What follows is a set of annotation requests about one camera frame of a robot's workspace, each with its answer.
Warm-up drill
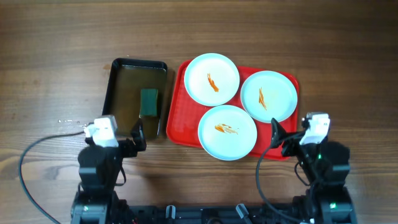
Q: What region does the white plate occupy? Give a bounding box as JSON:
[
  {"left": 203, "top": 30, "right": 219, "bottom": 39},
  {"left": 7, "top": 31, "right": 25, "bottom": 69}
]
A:
[
  {"left": 184, "top": 53, "right": 240, "bottom": 106},
  {"left": 197, "top": 105, "right": 257, "bottom": 161},
  {"left": 240, "top": 70, "right": 298, "bottom": 123}
]

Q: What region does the green sponge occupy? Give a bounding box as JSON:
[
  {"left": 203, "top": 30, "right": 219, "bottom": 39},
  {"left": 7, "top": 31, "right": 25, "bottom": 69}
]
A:
[{"left": 139, "top": 88, "right": 158, "bottom": 117}]

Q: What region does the red plastic tray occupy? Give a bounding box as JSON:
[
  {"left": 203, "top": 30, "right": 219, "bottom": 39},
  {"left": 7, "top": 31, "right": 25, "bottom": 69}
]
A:
[{"left": 166, "top": 59, "right": 300, "bottom": 161}]

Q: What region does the black water tray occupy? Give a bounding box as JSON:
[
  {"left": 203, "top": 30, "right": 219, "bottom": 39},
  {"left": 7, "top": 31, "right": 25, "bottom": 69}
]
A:
[{"left": 102, "top": 58, "right": 168, "bottom": 140}]

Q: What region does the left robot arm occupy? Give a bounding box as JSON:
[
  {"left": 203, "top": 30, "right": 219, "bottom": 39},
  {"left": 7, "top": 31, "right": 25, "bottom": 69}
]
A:
[{"left": 71, "top": 115, "right": 147, "bottom": 224}]

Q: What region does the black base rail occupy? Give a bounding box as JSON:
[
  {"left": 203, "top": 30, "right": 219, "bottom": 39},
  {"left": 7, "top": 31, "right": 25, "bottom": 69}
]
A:
[{"left": 130, "top": 205, "right": 290, "bottom": 224}]

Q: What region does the left black cable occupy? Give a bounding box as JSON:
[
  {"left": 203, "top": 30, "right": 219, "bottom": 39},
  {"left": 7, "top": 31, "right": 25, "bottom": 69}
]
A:
[{"left": 18, "top": 130, "right": 85, "bottom": 224}]

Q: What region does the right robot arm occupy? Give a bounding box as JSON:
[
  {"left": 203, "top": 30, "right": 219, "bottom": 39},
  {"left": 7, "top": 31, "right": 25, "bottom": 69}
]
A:
[{"left": 271, "top": 113, "right": 358, "bottom": 223}]

